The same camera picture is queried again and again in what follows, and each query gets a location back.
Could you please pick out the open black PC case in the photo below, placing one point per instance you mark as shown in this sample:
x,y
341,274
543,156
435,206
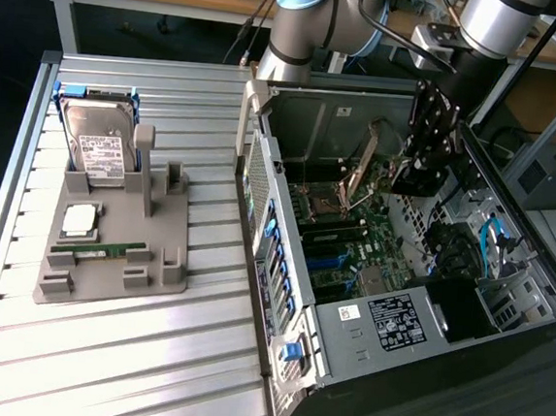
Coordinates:
x,y
387,412

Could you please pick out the metal socket cover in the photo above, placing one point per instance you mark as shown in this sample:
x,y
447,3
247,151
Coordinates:
x,y
342,191

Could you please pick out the slim graphics card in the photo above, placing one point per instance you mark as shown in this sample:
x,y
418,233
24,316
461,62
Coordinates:
x,y
365,167

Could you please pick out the black slanted pole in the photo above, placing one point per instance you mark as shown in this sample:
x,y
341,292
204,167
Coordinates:
x,y
519,68

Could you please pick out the blue case latch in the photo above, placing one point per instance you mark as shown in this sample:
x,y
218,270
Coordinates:
x,y
291,353

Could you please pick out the grey parts rack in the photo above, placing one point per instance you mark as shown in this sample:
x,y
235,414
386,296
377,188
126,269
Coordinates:
x,y
125,233

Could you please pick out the CPU socket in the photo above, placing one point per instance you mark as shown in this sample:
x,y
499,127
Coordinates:
x,y
324,202

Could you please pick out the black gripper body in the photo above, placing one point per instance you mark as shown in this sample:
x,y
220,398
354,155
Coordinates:
x,y
475,74

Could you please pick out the perforated metal disk bay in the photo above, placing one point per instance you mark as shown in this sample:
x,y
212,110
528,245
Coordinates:
x,y
418,220

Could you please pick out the silver hard disk drive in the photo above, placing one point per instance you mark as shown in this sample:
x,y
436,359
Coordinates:
x,y
76,89
95,129

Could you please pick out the silver CPU chip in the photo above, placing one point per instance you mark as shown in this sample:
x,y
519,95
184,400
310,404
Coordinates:
x,y
78,220

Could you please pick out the green RAM stick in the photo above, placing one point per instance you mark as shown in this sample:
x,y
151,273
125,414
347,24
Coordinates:
x,y
108,250

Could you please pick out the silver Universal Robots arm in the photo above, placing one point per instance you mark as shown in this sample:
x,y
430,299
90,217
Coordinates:
x,y
294,24

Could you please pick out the grey metal cabinet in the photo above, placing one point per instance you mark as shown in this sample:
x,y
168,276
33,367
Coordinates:
x,y
553,178

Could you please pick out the grey chipset heatsink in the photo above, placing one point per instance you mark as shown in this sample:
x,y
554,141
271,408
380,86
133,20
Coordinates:
x,y
373,280

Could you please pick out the blue expansion slot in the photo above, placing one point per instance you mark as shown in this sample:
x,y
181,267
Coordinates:
x,y
326,263

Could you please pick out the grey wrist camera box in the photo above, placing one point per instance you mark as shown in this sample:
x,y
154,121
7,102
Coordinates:
x,y
424,41

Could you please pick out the grey power supply unit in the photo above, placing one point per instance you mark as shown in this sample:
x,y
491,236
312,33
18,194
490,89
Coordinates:
x,y
343,350

